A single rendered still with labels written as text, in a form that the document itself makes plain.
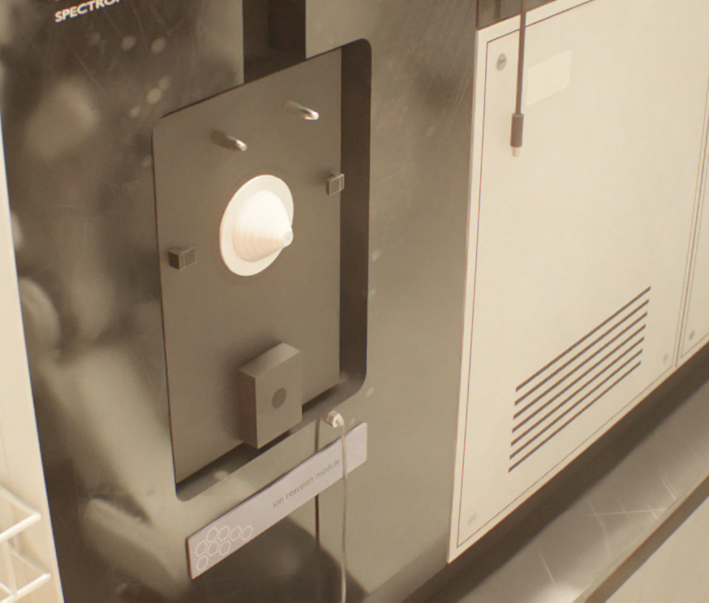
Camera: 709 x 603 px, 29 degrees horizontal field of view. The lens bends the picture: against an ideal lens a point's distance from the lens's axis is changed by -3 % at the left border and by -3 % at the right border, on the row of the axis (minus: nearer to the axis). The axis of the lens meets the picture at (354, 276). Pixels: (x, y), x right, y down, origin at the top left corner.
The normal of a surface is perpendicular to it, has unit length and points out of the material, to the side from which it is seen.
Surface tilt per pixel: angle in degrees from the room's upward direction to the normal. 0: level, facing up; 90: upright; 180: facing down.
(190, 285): 90
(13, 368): 90
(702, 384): 0
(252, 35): 90
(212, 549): 90
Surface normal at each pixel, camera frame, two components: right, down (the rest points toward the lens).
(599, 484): 0.01, -0.88
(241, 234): -0.02, 0.37
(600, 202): 0.76, 0.32
